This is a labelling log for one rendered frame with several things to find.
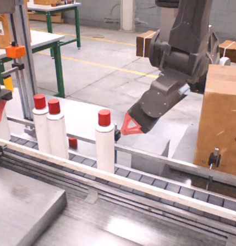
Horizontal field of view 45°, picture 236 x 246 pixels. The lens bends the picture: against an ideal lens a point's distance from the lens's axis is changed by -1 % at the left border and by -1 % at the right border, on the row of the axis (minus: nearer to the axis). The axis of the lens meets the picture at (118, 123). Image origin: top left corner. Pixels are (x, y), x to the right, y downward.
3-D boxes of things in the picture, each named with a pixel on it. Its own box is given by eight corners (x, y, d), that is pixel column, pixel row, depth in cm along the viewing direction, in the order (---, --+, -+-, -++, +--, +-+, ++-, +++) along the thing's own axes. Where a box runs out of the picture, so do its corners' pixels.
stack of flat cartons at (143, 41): (135, 55, 481) (135, 36, 465) (147, 48, 522) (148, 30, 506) (171, 61, 455) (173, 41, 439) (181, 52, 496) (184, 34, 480)
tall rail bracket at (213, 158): (198, 205, 80) (207, 158, 72) (203, 189, 86) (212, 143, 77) (209, 208, 79) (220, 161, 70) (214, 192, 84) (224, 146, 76)
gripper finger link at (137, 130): (108, 127, 71) (131, 106, 65) (121, 115, 76) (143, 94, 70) (127, 147, 71) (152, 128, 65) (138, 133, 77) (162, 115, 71)
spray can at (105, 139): (93, 175, 83) (90, 113, 73) (102, 165, 87) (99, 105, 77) (109, 180, 81) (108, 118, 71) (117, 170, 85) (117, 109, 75)
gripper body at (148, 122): (125, 113, 64) (146, 94, 59) (142, 96, 72) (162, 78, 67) (144, 134, 64) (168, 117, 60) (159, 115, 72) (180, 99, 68)
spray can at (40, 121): (36, 156, 92) (26, 98, 81) (46, 147, 96) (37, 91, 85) (49, 160, 90) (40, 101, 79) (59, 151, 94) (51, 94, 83)
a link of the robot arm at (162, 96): (210, 56, 57) (172, 42, 60) (192, 67, 48) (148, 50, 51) (191, 107, 63) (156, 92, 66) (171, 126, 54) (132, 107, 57)
